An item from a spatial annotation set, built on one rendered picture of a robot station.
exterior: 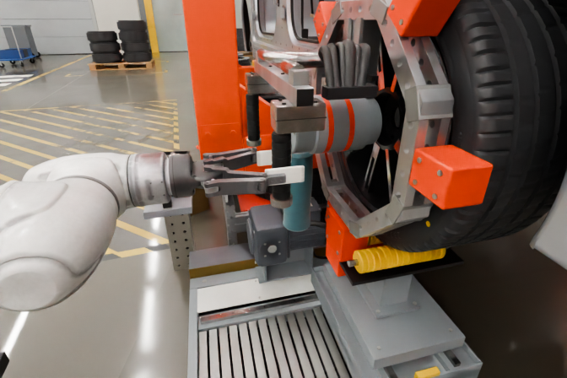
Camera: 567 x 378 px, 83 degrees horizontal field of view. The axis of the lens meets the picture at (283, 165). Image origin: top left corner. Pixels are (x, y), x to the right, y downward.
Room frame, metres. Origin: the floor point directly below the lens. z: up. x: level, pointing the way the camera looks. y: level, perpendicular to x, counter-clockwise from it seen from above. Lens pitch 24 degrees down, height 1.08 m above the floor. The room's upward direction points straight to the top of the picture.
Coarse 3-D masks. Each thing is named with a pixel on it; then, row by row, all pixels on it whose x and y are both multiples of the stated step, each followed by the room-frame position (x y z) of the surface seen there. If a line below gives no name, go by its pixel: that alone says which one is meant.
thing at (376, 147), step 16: (384, 48) 0.84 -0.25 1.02; (384, 64) 0.82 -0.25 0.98; (384, 80) 0.81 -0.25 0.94; (448, 80) 0.57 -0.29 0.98; (384, 96) 0.84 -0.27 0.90; (400, 96) 0.74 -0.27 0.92; (384, 112) 0.86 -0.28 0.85; (400, 112) 0.73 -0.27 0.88; (384, 128) 0.85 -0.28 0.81; (400, 128) 0.72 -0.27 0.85; (448, 128) 0.54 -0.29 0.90; (368, 144) 0.98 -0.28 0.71; (384, 144) 0.78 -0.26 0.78; (448, 144) 0.54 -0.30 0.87; (352, 160) 0.93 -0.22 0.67; (368, 160) 0.94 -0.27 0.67; (384, 160) 0.95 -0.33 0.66; (352, 176) 0.88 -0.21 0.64; (368, 176) 0.83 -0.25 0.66; (384, 176) 0.90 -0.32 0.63; (368, 192) 0.82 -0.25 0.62; (384, 192) 0.82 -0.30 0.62
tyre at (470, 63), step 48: (480, 0) 0.59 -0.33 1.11; (528, 0) 0.62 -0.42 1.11; (480, 48) 0.53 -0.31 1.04; (528, 48) 0.55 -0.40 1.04; (480, 96) 0.50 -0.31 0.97; (528, 96) 0.50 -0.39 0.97; (480, 144) 0.47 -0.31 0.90; (528, 144) 0.48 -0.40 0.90; (528, 192) 0.49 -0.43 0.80; (384, 240) 0.67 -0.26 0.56; (432, 240) 0.52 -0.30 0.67; (480, 240) 0.58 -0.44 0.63
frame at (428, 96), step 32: (352, 0) 0.78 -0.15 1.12; (384, 0) 0.65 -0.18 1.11; (384, 32) 0.63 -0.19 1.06; (416, 64) 0.55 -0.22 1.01; (416, 96) 0.51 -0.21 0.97; (448, 96) 0.52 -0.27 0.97; (416, 128) 0.50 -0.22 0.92; (320, 160) 0.92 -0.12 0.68; (352, 192) 0.82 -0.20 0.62; (416, 192) 0.53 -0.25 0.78; (352, 224) 0.67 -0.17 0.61; (384, 224) 0.55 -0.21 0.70
